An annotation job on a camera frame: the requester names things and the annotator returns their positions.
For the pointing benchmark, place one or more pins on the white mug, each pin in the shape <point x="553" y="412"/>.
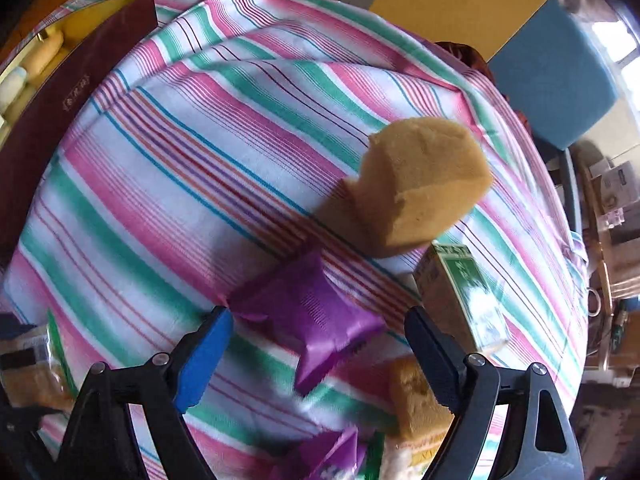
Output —
<point x="593" y="302"/>

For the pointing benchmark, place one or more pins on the large yellow sponge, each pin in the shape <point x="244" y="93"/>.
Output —
<point x="425" y="185"/>

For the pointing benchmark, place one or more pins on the wooden desk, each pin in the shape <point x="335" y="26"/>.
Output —
<point x="615" y="260"/>

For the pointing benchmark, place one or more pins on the white towel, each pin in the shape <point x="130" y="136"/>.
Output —
<point x="12" y="85"/>

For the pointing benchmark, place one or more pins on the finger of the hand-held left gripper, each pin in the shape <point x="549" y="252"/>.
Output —
<point x="25" y="416"/>
<point x="15" y="327"/>

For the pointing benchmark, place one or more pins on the clear snack bar packet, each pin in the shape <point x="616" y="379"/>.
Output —
<point x="30" y="385"/>

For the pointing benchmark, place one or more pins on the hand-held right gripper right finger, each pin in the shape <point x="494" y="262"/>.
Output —
<point x="432" y="355"/>

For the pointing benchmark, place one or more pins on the white cardboard box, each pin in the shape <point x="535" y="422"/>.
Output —
<point x="620" y="185"/>

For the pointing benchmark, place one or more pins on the purple snack packet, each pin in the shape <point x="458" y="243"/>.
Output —
<point x="330" y="457"/>
<point x="310" y="310"/>

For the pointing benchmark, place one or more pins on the gold tin box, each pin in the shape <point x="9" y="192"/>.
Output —
<point x="60" y="125"/>

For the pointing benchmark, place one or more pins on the striped tablecloth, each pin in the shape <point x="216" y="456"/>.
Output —
<point x="200" y="160"/>

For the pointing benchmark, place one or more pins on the brown cardboard box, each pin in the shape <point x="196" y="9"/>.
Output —
<point x="620" y="330"/>

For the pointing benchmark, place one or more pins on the green white paper box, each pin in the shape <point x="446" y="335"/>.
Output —
<point x="470" y="300"/>

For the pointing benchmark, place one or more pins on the small yellow sponge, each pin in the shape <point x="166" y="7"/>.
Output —
<point x="415" y="400"/>

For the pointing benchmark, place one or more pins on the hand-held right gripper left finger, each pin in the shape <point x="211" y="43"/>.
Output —
<point x="205" y="360"/>

